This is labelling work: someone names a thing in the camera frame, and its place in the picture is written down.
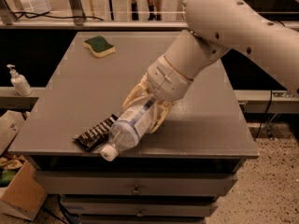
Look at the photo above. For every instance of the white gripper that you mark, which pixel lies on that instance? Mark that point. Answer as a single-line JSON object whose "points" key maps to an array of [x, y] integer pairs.
{"points": [[167, 79]]}

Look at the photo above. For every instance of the clear plastic water bottle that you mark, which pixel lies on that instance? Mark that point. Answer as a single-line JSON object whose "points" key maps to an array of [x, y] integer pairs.
{"points": [[128, 129]]}

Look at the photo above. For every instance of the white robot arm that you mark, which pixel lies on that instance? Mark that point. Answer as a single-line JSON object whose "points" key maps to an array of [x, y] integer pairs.
{"points": [[215, 26]]}

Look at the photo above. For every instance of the black rxbar chocolate bar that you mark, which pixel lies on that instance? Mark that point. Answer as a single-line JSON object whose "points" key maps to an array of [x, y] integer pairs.
{"points": [[97, 135]]}

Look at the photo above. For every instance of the white pump dispenser bottle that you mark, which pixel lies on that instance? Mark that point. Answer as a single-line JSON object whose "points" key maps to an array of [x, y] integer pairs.
{"points": [[19, 81]]}

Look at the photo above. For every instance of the green and yellow sponge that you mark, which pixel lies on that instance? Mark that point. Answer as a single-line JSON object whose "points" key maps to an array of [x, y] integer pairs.
{"points": [[99, 47]]}

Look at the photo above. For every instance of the grey drawer cabinet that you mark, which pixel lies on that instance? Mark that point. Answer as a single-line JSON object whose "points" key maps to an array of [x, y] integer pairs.
{"points": [[103, 161]]}

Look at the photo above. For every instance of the person's legs in background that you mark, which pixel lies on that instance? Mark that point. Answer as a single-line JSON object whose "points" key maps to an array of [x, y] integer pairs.
{"points": [[155, 9]]}

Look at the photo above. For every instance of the top grey drawer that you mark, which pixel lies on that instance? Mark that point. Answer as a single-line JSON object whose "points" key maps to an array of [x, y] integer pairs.
{"points": [[135, 184]]}

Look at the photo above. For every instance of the grey drawer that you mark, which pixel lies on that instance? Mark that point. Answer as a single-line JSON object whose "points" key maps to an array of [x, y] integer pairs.
{"points": [[141, 206], [135, 184]]}

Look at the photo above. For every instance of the white cardboard box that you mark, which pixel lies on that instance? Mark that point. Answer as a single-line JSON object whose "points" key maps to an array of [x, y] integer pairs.
{"points": [[10, 124]]}

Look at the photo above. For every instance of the cardboard box with items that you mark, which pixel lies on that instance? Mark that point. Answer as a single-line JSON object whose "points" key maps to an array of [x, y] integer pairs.
{"points": [[23, 197]]}

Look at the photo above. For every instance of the white device behind rail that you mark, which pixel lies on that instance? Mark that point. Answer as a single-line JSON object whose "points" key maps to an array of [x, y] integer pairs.
{"points": [[32, 6]]}

